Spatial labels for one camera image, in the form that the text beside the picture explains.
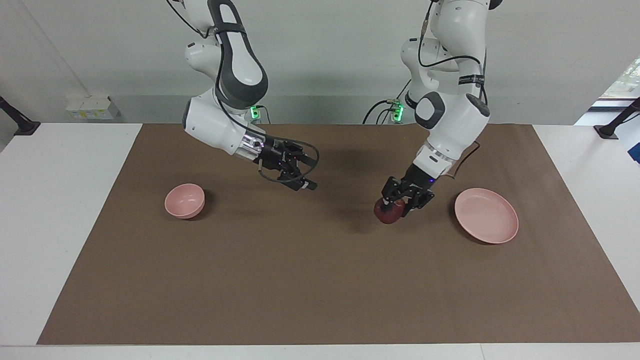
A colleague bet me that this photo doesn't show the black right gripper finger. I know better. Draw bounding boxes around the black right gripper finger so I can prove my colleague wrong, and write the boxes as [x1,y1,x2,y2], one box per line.
[277,172,319,192]
[292,149,317,169]

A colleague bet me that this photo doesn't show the pink plate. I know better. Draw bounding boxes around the pink plate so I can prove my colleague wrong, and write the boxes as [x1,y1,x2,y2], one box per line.
[454,188,520,245]

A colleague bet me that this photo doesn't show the brown table mat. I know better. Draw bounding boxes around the brown table mat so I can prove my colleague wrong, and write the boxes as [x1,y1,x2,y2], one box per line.
[37,123,640,346]

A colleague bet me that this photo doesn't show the white wall socket box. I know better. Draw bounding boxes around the white wall socket box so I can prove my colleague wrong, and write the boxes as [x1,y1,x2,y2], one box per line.
[66,94,120,121]

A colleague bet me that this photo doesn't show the white wall cable duct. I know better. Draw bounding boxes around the white wall cable duct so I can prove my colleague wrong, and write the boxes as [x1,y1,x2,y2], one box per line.
[21,0,94,98]

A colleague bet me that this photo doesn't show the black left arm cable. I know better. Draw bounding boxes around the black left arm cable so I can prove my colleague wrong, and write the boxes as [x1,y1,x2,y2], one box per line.
[418,0,490,178]

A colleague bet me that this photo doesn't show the dark red apple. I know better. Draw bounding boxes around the dark red apple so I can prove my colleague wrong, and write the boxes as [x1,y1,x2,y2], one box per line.
[374,198,406,225]

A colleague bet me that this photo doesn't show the black base cable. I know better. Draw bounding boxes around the black base cable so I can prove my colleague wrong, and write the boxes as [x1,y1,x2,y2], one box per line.
[362,80,414,125]

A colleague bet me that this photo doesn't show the pink bowl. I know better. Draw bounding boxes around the pink bowl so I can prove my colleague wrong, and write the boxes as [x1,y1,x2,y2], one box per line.
[164,183,206,220]

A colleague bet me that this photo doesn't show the black stand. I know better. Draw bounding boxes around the black stand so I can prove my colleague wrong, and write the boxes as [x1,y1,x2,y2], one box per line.
[0,96,42,137]
[594,97,640,140]

